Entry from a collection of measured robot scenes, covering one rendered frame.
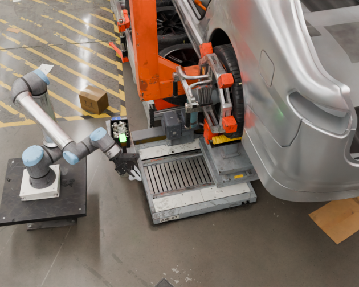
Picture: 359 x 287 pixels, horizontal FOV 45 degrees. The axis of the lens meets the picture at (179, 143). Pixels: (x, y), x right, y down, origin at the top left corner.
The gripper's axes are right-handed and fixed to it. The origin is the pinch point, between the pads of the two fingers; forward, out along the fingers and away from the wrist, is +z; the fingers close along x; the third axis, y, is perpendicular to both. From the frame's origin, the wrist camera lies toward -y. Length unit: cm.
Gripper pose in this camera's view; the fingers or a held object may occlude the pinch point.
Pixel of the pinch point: (141, 178)
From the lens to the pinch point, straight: 249.9
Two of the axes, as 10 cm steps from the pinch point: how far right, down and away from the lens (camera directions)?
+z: 6.2, 7.4, 2.6
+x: -3.0, 5.3, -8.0
